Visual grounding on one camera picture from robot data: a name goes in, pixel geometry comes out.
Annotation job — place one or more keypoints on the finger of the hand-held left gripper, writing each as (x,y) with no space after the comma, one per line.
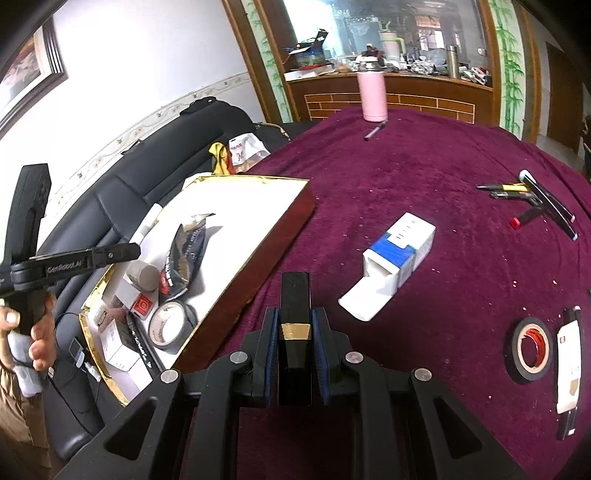
(117,254)

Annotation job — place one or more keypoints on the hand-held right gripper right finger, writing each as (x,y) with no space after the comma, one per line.
(323,360)

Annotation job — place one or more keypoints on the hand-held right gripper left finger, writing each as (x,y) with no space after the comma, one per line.
(272,350)

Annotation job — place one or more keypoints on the white pill bottle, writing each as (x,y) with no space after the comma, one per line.
(143,275)

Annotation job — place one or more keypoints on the black box gold band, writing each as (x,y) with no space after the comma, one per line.
(295,304)

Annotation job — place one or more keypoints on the black snack packet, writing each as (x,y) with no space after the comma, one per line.
(184,258)

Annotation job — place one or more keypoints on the black tape roll beige core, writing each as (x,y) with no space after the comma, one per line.
(154,330)

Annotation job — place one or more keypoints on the black marker white script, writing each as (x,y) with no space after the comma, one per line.
(141,344)

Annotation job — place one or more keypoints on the white box with barcode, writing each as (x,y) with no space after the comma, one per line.
(121,353)

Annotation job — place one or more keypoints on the gold rimmed gift box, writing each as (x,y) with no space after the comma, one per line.
(258,217)

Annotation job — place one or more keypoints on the black tape roll red core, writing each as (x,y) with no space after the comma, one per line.
(512,360)

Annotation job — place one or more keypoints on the person's left forearm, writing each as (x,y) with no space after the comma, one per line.
(18,415)

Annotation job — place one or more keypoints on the person's left hand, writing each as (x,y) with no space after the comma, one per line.
(39,332)

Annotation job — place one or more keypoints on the white box orange logo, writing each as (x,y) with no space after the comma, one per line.
(150,221)

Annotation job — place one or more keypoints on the white box red emblem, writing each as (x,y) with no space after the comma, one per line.
(143,307)

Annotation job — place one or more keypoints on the black leather sofa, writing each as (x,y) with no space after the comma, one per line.
(138,170)

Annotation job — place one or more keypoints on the white and blue staple box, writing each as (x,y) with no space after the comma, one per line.
(397,258)

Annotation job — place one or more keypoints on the yellow cloth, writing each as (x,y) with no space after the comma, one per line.
(220,159)

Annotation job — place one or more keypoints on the plastic bag red print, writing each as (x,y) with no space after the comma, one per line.
(247,150)

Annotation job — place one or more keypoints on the dark grey pen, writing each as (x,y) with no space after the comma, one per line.
(375,131)

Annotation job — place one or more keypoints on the small white carton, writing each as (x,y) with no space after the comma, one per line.
(568,360)

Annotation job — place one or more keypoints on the black marker red cap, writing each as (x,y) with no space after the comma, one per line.
(526,217)

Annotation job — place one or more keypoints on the yellow black pen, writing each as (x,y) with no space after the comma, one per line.
(508,187)

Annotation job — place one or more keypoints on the wooden cabinet with mirror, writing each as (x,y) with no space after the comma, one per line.
(392,99)

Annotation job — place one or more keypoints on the pink thermos bottle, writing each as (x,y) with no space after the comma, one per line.
(371,92)

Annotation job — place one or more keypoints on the black marker pink end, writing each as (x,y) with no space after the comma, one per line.
(563,221)

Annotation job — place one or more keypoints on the dark printed box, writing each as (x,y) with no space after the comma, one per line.
(310,50)

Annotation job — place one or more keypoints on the white green tumbler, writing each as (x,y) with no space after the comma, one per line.
(392,46)

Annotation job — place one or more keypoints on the steel thermos flask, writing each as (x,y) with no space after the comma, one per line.
(452,60)

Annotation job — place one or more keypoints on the brown wooden door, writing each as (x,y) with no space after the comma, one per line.
(561,92)

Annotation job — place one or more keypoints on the framed wall picture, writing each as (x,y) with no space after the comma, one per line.
(27,78)

